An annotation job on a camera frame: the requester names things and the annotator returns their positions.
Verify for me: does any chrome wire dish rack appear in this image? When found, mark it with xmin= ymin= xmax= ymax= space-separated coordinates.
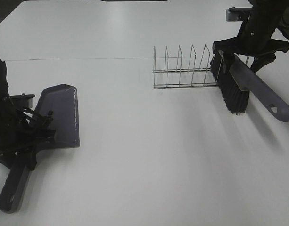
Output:
xmin=152 ymin=44 xmax=218 ymax=89

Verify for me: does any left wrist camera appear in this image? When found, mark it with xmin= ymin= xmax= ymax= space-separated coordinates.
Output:
xmin=10 ymin=93 xmax=35 ymax=108

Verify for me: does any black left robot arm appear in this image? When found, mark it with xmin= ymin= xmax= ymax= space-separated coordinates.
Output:
xmin=0 ymin=59 xmax=55 ymax=170

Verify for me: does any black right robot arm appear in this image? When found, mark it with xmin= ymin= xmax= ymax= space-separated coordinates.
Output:
xmin=212 ymin=0 xmax=289 ymax=72

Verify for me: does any purple dustpan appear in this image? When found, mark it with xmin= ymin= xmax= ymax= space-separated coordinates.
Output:
xmin=0 ymin=84 xmax=80 ymax=213

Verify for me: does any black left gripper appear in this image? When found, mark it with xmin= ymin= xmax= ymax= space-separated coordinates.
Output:
xmin=0 ymin=110 xmax=56 ymax=170

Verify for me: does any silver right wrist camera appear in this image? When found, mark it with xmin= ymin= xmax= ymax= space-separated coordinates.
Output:
xmin=225 ymin=7 xmax=251 ymax=22

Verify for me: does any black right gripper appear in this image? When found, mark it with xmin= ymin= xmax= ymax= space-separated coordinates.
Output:
xmin=212 ymin=37 xmax=289 ymax=72

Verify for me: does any purple hand brush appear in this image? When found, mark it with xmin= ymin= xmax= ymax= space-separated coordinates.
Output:
xmin=210 ymin=52 xmax=289 ymax=122

